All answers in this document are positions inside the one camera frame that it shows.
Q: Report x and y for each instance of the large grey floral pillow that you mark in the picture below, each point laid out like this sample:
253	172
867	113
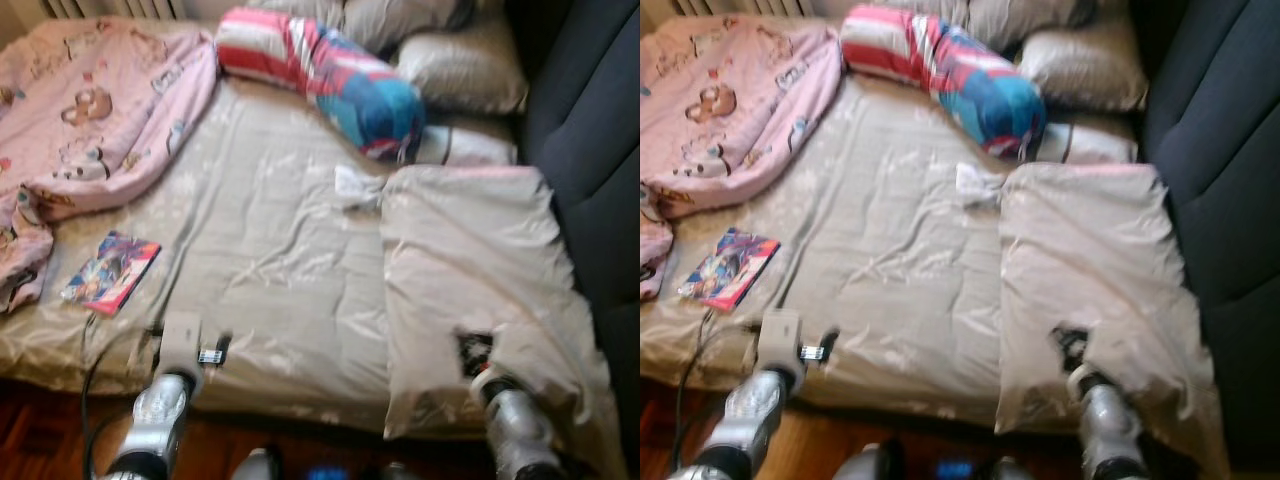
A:
470	280
1090	280

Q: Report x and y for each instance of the colourful comic book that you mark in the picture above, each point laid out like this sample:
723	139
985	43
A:
728	268
110	272

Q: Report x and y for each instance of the pink cartoon print blanket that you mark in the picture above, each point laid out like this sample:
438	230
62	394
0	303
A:
100	110
730	110

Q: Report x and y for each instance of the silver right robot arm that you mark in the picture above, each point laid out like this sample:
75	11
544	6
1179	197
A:
520	430
1110	430

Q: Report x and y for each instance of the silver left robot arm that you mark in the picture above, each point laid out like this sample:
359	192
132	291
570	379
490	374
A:
155	425
745	425

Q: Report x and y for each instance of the bed with grey floral sheet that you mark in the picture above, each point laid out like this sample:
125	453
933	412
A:
270	260
880	260

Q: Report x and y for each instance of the silver left robot leg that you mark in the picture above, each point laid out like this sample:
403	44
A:
862	465
258	465

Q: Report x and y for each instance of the silver robot leg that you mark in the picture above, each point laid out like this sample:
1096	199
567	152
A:
397	472
862	465
258	465
1010	470

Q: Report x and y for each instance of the silver right robot leg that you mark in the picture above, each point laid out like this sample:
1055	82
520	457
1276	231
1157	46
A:
1010	470
397	472

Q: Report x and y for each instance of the crumpled white tissue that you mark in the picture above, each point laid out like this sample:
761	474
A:
978	185
358	187

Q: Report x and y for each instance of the white cloth with dark stripe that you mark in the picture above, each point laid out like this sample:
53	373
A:
470	147
1090	143

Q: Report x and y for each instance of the small grey pillow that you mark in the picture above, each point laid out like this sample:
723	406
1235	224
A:
1085	65
1025	18
400	20
465	70

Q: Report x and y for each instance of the red white blue striped pillow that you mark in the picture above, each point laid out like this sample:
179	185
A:
330	80
950	75

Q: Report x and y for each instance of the white radiator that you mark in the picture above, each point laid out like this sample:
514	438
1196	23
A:
110	8
740	6

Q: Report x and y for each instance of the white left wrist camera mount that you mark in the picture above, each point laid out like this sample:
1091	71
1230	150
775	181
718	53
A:
781	338
181	340

